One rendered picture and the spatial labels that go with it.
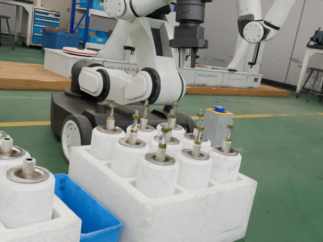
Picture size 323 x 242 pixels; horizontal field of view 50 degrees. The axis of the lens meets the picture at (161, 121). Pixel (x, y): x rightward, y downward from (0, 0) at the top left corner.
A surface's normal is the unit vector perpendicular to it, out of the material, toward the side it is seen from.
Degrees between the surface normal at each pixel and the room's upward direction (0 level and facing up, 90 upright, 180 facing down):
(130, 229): 90
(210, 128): 90
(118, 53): 90
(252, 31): 98
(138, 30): 113
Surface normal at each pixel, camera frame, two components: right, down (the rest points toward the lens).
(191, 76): 0.62, 0.28
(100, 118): 0.55, -0.47
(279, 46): -0.77, 0.03
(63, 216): 0.15, -0.96
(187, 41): -0.48, 0.07
